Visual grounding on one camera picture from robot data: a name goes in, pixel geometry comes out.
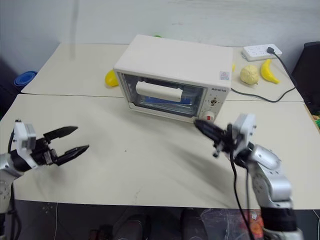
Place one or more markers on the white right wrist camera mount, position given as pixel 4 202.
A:
pixel 246 127

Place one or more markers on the green yellow toy pile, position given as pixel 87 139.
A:
pixel 317 121

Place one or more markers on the blue plastic bowl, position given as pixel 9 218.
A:
pixel 23 78

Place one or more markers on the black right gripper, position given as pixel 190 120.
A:
pixel 226 145

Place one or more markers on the black chair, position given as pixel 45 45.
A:
pixel 308 72

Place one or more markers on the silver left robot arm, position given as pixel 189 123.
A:
pixel 7 165

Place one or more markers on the black power plug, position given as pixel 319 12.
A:
pixel 270 50

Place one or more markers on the glass toaster oven door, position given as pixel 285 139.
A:
pixel 192 97

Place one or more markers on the yellow toy banana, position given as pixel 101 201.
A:
pixel 267 72

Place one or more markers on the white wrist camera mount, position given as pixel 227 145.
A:
pixel 23 140
pixel 246 127

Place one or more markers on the white power strip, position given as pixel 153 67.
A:
pixel 257 51

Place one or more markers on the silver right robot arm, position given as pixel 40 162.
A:
pixel 272 180

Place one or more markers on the yellow toy pepper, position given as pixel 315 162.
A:
pixel 111 79

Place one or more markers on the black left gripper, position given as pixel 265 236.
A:
pixel 42 151

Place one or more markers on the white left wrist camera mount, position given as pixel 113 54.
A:
pixel 23 140

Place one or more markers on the cream white toaster oven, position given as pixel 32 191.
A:
pixel 175 57

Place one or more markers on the pale yellow round fruit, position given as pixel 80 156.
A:
pixel 249 75

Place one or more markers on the small metal oven knob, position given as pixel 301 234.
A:
pixel 214 102

